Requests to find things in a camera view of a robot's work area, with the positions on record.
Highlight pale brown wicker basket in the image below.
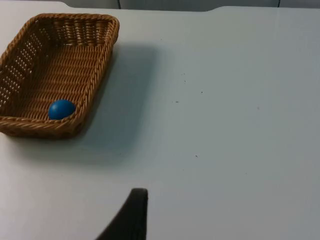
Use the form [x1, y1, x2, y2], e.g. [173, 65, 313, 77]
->
[0, 13, 121, 140]

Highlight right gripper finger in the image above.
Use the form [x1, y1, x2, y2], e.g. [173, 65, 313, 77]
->
[95, 188, 149, 240]

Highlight blue ball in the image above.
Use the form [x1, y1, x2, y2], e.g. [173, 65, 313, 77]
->
[47, 99, 77, 121]

